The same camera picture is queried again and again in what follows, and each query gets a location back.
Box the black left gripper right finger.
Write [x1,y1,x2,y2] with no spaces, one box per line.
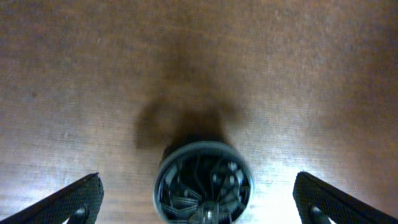
[293,172,397,224]

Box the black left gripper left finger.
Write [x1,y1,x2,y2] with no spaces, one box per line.
[1,173,104,224]

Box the black round cap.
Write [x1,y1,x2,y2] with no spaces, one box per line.
[153,134,254,223]

